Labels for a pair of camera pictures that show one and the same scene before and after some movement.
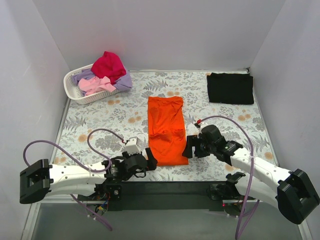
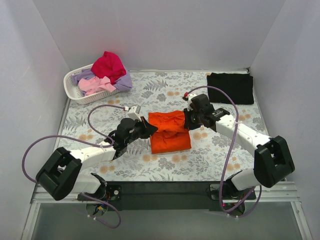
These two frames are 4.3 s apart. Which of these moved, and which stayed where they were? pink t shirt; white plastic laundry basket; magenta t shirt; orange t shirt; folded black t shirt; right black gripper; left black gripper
Moved: right black gripper; orange t shirt; left black gripper
Stayed: folded black t shirt; pink t shirt; white plastic laundry basket; magenta t shirt
